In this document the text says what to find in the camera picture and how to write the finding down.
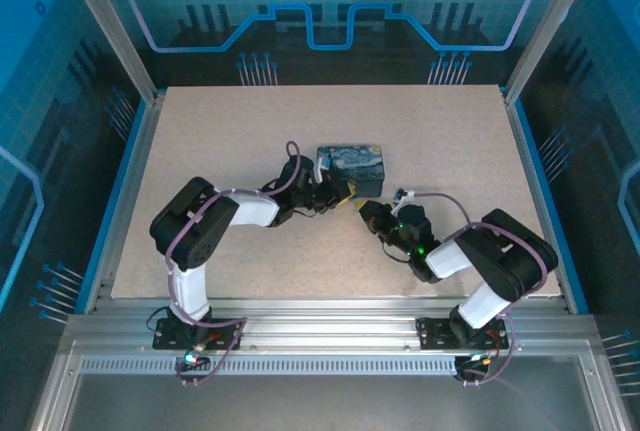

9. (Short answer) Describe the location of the starry night print tin box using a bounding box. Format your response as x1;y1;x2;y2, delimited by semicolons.
315;142;387;199

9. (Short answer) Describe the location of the steel tray panel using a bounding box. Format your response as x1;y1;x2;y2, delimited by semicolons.
29;340;640;431

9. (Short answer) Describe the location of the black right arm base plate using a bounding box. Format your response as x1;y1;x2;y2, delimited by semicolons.
416;314;512;353

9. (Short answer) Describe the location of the aluminium table frame rail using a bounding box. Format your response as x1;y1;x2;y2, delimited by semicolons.
64;295;599;377

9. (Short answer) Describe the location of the aluminium side frame rail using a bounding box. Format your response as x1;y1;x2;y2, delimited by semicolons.
498;84;577;313
83;93;167;315

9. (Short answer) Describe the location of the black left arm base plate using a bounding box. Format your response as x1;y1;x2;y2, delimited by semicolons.
152;315;242;353

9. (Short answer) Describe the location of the aluminium frame post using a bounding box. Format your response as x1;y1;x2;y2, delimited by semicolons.
54;0;167;105
501;0;602;105

